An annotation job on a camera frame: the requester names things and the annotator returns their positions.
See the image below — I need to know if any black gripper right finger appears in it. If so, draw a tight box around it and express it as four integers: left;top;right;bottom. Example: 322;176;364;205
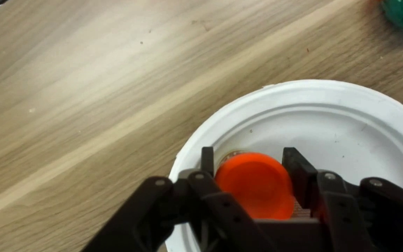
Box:
281;145;403;252

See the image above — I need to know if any orange cup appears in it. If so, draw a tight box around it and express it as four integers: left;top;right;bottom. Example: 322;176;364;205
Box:
214;152;297;221

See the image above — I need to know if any white paper plate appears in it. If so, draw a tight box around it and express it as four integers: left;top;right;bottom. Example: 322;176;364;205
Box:
164;78;403;252

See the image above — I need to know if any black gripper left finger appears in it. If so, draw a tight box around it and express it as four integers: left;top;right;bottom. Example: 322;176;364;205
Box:
81;145;277;252

